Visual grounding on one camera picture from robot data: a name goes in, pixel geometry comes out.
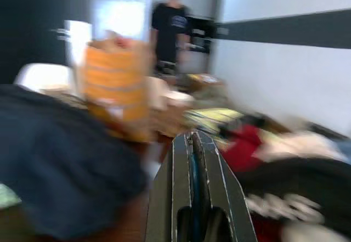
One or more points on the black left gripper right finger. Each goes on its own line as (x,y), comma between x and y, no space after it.
(225,198)

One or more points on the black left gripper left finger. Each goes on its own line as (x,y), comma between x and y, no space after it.
(170,184)

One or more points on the red garment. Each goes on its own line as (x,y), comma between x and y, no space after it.
(244,148)

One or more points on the yellow striped cloth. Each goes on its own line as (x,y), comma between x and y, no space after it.
(214,118)

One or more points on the black garment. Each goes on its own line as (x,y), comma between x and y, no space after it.
(301,179)

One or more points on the white garment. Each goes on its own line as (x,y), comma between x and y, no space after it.
(299,146)

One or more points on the brown cardboard box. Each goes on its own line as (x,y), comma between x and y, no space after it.
(203,88)

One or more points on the dark navy garment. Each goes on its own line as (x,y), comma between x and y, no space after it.
(60,157)

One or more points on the orange striped paper bag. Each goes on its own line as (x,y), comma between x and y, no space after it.
(115,83)

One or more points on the person in black clothes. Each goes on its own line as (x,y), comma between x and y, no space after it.
(168,30)

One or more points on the white plastic chair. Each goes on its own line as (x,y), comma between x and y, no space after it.
(44,74)

